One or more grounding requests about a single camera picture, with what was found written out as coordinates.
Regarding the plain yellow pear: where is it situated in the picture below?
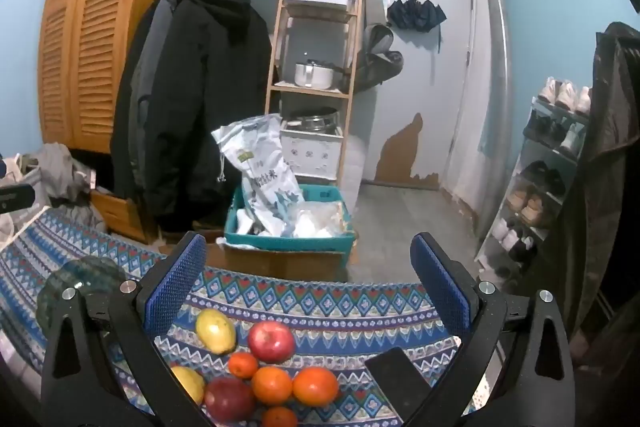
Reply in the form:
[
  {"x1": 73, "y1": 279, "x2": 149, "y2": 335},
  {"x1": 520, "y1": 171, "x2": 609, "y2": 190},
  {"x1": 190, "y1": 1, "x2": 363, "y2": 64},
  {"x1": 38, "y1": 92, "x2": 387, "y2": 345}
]
[{"x1": 170, "y1": 366, "x2": 206, "y2": 405}]

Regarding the black hooded coat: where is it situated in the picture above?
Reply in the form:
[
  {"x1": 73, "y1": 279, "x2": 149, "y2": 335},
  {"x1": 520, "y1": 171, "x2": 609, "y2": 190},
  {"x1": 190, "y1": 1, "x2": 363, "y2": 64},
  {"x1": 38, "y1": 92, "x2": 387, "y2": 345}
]
[{"x1": 110, "y1": 0, "x2": 274, "y2": 234}]

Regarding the dark olive coat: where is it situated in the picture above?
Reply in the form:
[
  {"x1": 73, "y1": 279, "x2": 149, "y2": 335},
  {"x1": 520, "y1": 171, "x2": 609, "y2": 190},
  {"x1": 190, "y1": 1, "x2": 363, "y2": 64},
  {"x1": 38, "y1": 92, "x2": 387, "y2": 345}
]
[{"x1": 554, "y1": 22, "x2": 640, "y2": 360}]

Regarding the grey clothes pile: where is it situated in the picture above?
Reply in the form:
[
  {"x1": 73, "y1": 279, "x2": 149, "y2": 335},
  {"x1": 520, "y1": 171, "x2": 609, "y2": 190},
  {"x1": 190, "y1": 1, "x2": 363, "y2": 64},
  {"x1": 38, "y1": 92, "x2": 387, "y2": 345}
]
[{"x1": 29, "y1": 142, "x2": 94, "y2": 208}]

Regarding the grey jacket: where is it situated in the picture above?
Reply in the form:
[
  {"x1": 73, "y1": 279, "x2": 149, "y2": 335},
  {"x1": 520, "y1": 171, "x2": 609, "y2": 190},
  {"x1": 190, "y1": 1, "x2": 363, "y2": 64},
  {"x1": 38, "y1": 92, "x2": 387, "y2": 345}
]
[{"x1": 127, "y1": 0, "x2": 182, "y2": 158}]

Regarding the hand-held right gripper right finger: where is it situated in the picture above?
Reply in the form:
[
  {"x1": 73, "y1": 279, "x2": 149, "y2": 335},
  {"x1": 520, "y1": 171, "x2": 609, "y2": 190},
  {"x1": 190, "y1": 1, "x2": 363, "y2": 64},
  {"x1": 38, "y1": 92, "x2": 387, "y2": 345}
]
[{"x1": 400, "y1": 232, "x2": 576, "y2": 427}]

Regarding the grey printed tote bag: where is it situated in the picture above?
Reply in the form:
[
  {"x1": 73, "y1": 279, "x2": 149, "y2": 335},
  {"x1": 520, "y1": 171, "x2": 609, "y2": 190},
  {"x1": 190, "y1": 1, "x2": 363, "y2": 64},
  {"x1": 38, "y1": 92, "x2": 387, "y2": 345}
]
[{"x1": 0, "y1": 154, "x2": 51, "y2": 250}]

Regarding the white printed rice bag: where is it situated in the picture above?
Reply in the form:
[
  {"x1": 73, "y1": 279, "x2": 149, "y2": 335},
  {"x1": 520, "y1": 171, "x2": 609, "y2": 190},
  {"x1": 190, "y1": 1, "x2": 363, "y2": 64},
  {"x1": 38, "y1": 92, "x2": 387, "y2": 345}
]
[{"x1": 211, "y1": 113, "x2": 304, "y2": 238}]

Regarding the bright red apple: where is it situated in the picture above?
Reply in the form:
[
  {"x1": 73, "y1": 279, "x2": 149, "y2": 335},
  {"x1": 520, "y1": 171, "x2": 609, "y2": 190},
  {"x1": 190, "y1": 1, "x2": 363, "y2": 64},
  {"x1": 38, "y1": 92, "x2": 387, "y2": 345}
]
[{"x1": 248, "y1": 321, "x2": 297, "y2": 364}]

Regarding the metal pipe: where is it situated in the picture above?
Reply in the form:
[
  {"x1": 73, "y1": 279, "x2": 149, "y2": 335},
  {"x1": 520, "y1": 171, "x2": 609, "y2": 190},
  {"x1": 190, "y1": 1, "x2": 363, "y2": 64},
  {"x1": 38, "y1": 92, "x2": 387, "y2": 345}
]
[{"x1": 479, "y1": 0, "x2": 514, "y2": 239}]

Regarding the navy folding umbrella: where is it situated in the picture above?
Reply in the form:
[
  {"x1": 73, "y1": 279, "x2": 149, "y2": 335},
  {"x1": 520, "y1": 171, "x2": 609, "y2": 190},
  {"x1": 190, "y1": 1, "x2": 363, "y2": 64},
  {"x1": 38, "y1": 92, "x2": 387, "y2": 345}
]
[{"x1": 386, "y1": 0, "x2": 448, "y2": 34}]

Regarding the large cardboard box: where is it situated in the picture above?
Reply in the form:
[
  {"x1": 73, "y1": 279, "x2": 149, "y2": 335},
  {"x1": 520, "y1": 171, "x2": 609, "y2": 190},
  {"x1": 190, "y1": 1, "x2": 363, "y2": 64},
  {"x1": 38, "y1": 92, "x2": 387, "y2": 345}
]
[{"x1": 219, "y1": 241, "x2": 354, "y2": 281}]

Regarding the white door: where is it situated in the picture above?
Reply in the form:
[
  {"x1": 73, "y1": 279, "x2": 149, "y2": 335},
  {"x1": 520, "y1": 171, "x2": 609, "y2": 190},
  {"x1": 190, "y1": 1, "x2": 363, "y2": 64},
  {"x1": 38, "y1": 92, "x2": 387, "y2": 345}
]
[{"x1": 391, "y1": 0, "x2": 474, "y2": 194}]

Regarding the grey shoe rack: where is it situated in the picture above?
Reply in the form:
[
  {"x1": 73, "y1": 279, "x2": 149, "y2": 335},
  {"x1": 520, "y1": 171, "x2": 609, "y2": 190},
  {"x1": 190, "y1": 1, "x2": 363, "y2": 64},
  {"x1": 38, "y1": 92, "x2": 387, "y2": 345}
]
[{"x1": 474, "y1": 97, "x2": 592, "y2": 280}]

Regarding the steel pot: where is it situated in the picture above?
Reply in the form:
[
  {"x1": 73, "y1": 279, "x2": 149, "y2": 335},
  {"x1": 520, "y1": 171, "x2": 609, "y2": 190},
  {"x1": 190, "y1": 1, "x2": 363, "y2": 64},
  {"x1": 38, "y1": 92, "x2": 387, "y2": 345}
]
[{"x1": 284, "y1": 107, "x2": 342, "y2": 134}]

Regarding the black smartphone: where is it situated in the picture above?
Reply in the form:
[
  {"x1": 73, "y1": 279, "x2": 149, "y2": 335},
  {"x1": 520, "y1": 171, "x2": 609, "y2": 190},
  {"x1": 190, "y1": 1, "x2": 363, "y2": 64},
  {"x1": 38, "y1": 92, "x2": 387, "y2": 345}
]
[{"x1": 364, "y1": 347, "x2": 433, "y2": 414}]

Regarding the clear plastic bag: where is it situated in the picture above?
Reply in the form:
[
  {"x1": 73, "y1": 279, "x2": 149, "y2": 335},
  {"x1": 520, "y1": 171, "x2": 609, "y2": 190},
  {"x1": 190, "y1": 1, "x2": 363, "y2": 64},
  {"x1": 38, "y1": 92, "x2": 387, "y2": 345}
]
[{"x1": 294, "y1": 202, "x2": 349, "y2": 239}]

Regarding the white patterned box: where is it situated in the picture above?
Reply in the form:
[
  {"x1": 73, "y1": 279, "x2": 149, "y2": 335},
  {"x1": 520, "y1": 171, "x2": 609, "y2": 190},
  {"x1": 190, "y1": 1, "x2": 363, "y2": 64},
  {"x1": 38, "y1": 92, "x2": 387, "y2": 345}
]
[{"x1": 279, "y1": 129, "x2": 344, "y2": 181}]

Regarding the teal plastic bin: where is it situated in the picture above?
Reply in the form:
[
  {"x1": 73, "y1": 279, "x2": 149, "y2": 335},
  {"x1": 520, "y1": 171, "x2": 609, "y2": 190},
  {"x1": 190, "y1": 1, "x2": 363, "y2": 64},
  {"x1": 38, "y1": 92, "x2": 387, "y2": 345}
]
[{"x1": 223, "y1": 184, "x2": 359, "y2": 256}]

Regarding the blue patterned tablecloth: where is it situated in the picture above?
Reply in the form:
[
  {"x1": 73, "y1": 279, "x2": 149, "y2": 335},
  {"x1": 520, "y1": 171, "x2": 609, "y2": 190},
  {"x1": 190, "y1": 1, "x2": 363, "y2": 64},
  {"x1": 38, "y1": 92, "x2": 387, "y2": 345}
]
[{"x1": 0, "y1": 207, "x2": 501, "y2": 427}]

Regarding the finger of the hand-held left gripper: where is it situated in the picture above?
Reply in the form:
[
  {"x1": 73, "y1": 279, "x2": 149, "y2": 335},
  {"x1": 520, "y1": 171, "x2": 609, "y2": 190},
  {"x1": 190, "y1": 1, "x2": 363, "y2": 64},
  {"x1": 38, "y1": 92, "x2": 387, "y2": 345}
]
[{"x1": 0, "y1": 187, "x2": 37, "y2": 215}]

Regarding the dark glass plate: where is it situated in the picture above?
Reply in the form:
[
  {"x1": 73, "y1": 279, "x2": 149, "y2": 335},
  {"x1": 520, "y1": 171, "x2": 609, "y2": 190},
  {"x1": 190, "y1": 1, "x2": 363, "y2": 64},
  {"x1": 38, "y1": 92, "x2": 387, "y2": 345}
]
[{"x1": 36, "y1": 256, "x2": 147, "y2": 343}]

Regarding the small tangerine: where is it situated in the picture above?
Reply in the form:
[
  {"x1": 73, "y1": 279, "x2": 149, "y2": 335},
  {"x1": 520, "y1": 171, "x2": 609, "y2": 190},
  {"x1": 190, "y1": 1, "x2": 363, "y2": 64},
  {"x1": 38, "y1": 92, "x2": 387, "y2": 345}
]
[
  {"x1": 228, "y1": 352, "x2": 260, "y2": 379},
  {"x1": 261, "y1": 406, "x2": 299, "y2": 427}
]

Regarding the grey hanging bag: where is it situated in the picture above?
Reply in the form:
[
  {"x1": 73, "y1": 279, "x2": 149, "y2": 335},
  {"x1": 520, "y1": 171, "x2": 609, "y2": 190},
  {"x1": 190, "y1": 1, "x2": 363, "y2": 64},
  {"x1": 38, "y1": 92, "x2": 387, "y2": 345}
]
[{"x1": 357, "y1": 24, "x2": 404, "y2": 94}]

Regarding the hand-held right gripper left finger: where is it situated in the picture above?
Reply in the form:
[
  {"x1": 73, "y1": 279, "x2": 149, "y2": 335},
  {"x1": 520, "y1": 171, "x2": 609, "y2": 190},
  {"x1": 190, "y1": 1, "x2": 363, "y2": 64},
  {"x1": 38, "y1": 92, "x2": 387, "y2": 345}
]
[{"x1": 40, "y1": 231, "x2": 216, "y2": 427}]

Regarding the large orange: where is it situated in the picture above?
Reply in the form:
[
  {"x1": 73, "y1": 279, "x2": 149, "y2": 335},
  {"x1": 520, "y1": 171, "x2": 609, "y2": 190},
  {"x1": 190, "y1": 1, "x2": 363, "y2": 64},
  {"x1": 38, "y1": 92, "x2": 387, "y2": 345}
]
[
  {"x1": 251, "y1": 367, "x2": 293, "y2": 406},
  {"x1": 292, "y1": 367, "x2": 340, "y2": 407}
]

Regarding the white cooking pot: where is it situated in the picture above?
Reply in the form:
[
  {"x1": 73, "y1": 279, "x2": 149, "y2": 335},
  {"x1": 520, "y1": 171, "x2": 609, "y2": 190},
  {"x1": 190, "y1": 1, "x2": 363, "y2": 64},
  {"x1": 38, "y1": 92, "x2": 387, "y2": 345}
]
[{"x1": 294, "y1": 60, "x2": 337, "y2": 89}]

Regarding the wooden shelf rack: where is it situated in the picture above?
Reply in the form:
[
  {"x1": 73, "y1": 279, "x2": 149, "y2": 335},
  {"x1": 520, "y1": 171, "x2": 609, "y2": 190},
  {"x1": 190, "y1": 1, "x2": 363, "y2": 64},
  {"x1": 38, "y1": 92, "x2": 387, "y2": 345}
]
[{"x1": 264, "y1": 0, "x2": 367, "y2": 198}]

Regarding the group of assorted shoes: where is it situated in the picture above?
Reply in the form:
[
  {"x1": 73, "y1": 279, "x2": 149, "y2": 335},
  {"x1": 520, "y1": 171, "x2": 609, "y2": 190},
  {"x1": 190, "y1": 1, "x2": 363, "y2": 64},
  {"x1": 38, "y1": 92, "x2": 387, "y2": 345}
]
[{"x1": 492, "y1": 77, "x2": 594, "y2": 264}]

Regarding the wooden louvered closet door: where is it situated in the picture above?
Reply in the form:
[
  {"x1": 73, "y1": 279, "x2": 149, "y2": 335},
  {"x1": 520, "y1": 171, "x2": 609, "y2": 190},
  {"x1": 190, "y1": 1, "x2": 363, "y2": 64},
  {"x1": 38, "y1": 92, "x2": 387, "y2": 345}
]
[
  {"x1": 37, "y1": 0, "x2": 108, "y2": 145},
  {"x1": 70, "y1": 0, "x2": 178, "y2": 154}
]

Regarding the dark red apple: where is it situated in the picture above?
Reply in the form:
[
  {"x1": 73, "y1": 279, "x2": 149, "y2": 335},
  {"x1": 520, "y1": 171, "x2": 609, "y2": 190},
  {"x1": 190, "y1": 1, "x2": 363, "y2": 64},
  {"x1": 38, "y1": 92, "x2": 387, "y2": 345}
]
[{"x1": 204, "y1": 377, "x2": 256, "y2": 425}]

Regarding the wooden drawer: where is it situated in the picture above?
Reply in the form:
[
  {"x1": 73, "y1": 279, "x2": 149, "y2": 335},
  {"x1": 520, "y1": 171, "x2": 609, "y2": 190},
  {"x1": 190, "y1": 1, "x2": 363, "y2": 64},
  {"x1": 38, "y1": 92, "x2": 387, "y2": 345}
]
[{"x1": 89, "y1": 188, "x2": 152, "y2": 244}]

